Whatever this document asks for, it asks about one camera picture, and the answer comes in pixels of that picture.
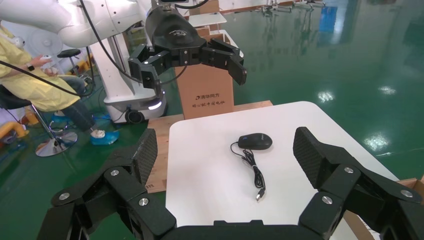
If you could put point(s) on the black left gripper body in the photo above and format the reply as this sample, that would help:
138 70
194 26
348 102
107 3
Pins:
175 33

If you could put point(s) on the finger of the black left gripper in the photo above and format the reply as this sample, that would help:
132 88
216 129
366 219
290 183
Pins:
232 63
145 69

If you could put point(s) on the white background table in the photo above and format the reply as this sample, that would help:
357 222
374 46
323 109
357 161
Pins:
207 19

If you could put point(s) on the yellow plastic toy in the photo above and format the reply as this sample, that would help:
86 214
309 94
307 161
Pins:
13 128

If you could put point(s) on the seated person yellow coat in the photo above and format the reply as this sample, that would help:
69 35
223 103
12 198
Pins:
33 86

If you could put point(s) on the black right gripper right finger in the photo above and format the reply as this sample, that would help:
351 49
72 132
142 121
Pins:
344 185

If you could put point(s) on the black round stool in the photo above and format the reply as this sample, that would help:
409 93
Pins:
69 53

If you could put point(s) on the white standing fan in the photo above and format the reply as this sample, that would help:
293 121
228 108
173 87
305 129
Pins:
43 41

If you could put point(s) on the black chair chrome base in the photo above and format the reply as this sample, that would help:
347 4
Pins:
56 145

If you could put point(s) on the tall printed cardboard box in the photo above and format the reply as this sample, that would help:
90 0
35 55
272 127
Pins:
205 92

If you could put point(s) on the white robot body base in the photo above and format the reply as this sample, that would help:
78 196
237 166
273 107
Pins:
116 82

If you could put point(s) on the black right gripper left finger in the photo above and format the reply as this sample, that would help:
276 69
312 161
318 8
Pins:
122 185

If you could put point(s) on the grey metal rack frame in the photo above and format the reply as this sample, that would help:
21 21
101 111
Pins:
281 6

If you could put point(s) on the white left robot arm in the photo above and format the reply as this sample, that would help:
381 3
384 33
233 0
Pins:
82 20

